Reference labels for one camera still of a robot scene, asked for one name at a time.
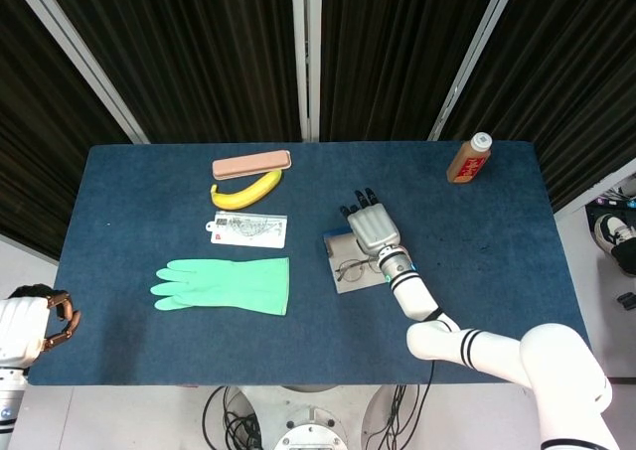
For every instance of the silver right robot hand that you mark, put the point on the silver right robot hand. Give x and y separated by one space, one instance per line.
372 226

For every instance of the grey round robot base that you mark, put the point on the grey round robot base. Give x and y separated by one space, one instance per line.
308 420

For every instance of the dark pleated curtain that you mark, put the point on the dark pleated curtain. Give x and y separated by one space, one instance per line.
40 147
199 47
397 47
571 72

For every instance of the white frame post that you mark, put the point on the white frame post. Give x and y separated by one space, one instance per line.
596 189
472 52
305 47
79 52

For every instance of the blue glasses case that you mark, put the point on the blue glasses case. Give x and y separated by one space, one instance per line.
343 251

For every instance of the thin-framed eyeglasses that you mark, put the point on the thin-framed eyeglasses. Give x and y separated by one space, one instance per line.
348 272

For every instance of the blue velvet table cover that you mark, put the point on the blue velvet table cover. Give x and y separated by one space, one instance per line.
149 350

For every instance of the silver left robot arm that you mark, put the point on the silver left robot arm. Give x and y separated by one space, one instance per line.
10 400

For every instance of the white packaged ruler set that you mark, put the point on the white packaged ruler set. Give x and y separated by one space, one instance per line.
248 231

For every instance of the white copper left robot hand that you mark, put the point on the white copper left robot hand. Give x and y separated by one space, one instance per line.
20 326

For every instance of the brown juice bottle red label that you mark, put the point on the brown juice bottle red label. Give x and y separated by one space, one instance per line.
467 164

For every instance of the pink pencil case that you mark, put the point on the pink pencil case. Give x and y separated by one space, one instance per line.
248 164

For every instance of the small black device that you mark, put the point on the small black device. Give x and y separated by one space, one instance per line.
627 301

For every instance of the black and white sneaker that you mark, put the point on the black and white sneaker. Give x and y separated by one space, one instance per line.
616 236

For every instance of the yellow banana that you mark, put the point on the yellow banana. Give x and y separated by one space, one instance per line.
238 199

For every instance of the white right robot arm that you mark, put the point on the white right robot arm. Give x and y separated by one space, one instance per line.
417 296

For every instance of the green rubber glove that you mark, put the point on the green rubber glove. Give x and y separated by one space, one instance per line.
233 286

